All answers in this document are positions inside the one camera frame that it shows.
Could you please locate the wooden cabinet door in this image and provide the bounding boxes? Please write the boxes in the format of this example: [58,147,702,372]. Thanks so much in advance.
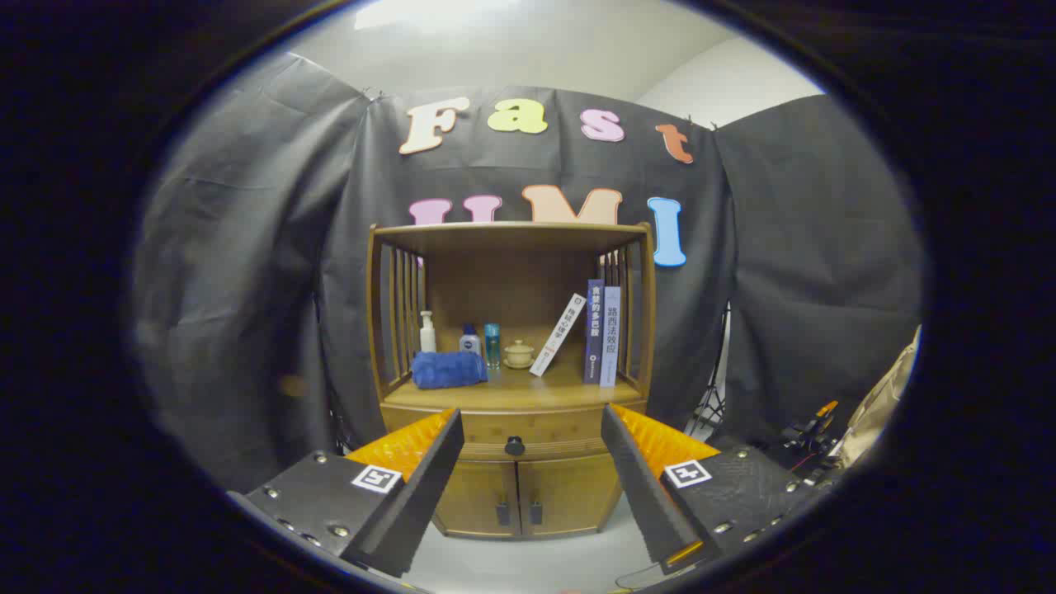
[433,462,521,539]
[518,454,624,537]

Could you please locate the black backdrop cloth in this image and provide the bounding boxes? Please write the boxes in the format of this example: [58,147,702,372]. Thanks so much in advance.
[132,51,923,496]

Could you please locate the orange and black tool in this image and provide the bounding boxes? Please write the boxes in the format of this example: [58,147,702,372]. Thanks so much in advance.
[775,400,842,463]

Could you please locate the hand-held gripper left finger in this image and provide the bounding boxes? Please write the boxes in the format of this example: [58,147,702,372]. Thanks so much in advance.
[227,408,465,578]

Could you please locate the beige bag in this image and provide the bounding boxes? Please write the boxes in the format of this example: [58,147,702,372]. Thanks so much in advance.
[829,324,922,471]

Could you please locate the dark purple book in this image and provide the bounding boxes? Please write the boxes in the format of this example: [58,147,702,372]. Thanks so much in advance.
[584,279,606,384]

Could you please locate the black tripod stand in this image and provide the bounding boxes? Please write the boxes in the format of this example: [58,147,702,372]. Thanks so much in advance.
[683,301,733,438]

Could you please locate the white book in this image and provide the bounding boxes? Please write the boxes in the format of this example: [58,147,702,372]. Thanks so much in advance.
[529,293,587,378]

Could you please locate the blue folded towel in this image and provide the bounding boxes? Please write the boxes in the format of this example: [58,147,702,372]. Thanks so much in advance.
[410,351,489,390]

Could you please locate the light purple book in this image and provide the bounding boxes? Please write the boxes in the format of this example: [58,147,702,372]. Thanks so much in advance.
[600,285,622,389]

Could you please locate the wooden cabinet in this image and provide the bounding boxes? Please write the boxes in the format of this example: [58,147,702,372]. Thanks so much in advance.
[366,220,658,540]

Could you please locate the wooden drawer with black knob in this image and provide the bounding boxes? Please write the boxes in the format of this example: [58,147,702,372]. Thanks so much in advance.
[381,403,646,463]

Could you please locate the black floor cable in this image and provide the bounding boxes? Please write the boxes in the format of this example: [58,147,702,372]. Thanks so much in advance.
[615,563,671,592]

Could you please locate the wooden countertop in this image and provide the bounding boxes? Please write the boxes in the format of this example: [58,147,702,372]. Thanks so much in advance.
[384,363,646,413]

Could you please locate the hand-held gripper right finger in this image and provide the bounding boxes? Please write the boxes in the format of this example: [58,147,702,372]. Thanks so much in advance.
[601,403,834,576]

